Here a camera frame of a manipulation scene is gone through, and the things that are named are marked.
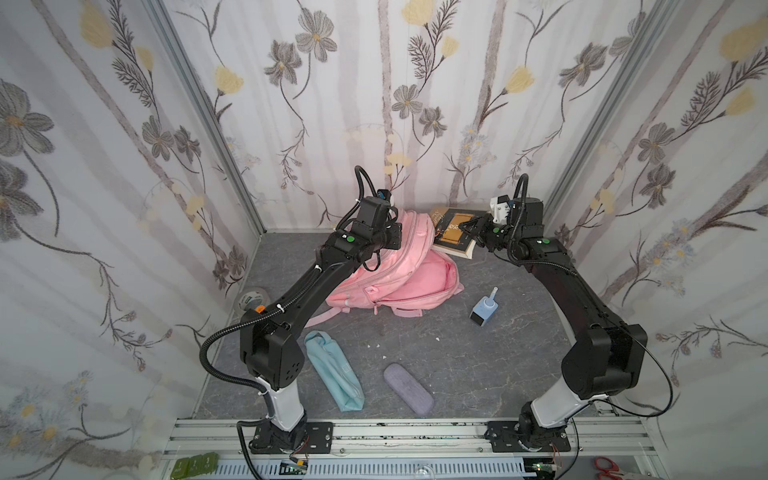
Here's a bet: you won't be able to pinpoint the brown and black book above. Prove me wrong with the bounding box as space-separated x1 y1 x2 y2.
429 207 485 259

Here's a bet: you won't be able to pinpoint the pink student backpack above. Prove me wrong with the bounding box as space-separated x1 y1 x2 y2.
307 211 464 327

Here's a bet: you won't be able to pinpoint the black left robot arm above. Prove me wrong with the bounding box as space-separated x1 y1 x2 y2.
199 165 402 479

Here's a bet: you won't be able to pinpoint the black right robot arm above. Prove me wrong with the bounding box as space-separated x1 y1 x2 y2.
460 175 655 452

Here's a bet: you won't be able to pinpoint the light blue stamp device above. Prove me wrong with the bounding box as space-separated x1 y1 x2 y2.
470 287 498 326

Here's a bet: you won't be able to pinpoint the teal pencil pouch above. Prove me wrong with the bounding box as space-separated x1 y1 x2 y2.
304 331 365 413

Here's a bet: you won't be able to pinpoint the white tape roll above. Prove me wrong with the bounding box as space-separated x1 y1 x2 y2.
237 288 271 310

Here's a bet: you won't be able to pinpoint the purple glasses case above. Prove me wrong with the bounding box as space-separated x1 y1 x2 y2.
383 363 435 417

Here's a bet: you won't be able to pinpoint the green connector block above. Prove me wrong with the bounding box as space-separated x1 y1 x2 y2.
169 452 219 480

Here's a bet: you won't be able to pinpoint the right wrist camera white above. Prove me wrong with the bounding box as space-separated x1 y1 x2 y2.
489 195 511 225

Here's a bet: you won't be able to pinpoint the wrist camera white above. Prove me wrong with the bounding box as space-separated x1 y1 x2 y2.
489 195 511 225
376 189 392 204

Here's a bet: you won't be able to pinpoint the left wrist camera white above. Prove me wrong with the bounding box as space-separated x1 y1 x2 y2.
376 189 392 204

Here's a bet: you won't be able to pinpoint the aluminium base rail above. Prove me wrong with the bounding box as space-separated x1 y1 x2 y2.
157 401 670 480

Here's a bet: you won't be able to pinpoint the red handled scissors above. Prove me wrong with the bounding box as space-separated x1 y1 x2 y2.
593 457 625 480

